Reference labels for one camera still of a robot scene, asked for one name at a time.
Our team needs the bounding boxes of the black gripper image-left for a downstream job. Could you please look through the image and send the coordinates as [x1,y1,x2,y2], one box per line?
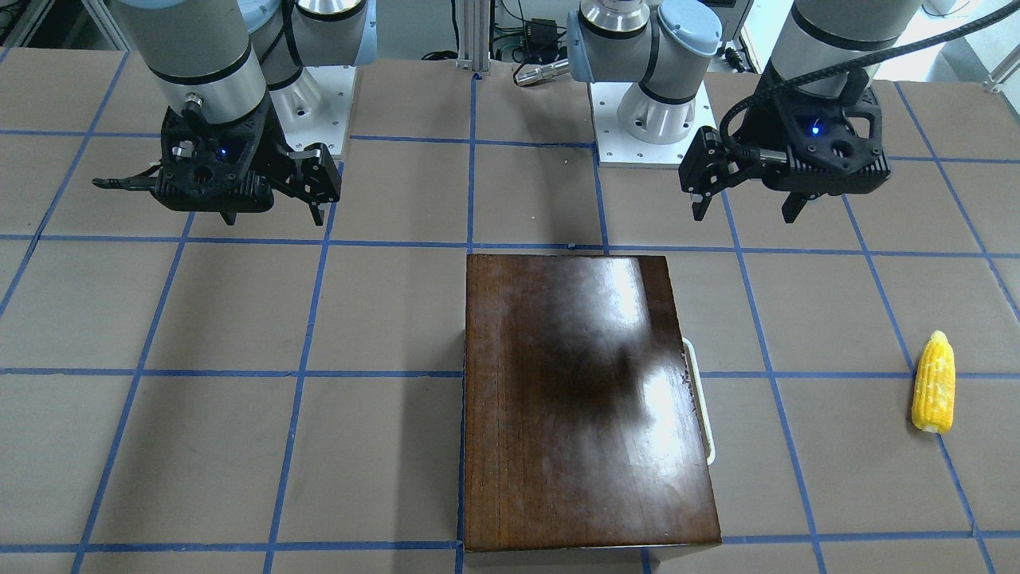
[151,97,342,226]

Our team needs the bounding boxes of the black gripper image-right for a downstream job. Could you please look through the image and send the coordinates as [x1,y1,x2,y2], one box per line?
[678,70,890,224]

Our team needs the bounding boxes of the white drawer handle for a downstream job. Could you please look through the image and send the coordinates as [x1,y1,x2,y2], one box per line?
[682,337,716,466]

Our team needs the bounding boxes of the yellow corn cob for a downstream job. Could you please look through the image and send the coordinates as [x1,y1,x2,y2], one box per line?
[911,330,957,434]

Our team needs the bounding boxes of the dark wooden drawer box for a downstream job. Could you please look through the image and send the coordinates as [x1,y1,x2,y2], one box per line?
[462,254,724,571]

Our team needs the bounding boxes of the silver metal cylinder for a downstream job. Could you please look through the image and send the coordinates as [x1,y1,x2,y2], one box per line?
[513,59,571,88]

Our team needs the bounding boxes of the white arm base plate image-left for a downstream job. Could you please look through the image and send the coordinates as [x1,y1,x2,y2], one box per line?
[269,66,358,160]

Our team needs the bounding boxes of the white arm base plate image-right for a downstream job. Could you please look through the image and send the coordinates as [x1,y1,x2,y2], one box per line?
[589,81,716,170]

